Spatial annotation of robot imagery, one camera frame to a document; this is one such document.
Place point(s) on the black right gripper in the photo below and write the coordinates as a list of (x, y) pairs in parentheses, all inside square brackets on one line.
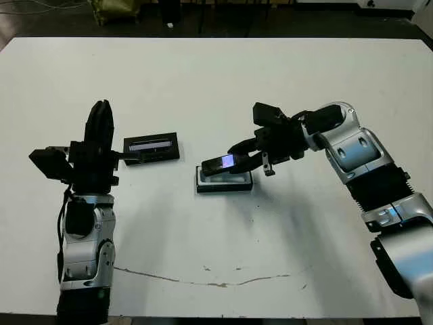
[(280, 145)]

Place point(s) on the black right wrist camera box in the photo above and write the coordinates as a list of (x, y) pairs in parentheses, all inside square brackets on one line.
[(269, 114)]

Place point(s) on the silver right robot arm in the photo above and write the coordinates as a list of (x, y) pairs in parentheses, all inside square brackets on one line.
[(358, 149)]

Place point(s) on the white cabinet with black knob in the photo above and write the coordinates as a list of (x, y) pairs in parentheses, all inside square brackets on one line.
[(389, 6)]

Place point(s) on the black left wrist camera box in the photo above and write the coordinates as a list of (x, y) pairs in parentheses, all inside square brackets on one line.
[(50, 164)]

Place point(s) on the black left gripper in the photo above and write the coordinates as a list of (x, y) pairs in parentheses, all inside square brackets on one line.
[(93, 171)]

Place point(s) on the black box lid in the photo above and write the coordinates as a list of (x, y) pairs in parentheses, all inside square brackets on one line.
[(152, 149)]

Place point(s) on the olive green bag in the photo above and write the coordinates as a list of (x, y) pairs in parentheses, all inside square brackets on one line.
[(113, 10)]

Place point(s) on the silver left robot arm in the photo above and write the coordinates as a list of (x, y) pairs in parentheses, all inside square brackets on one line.
[(83, 252)]

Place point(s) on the black box with white insert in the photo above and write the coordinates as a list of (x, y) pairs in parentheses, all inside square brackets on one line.
[(236, 185)]

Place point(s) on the black slim camera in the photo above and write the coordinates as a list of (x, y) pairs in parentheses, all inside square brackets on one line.
[(213, 165)]

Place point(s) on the white board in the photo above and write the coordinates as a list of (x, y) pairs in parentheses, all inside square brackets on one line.
[(427, 17)]

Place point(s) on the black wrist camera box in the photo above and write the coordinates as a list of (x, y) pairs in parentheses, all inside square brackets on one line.
[(50, 164), (269, 114)]

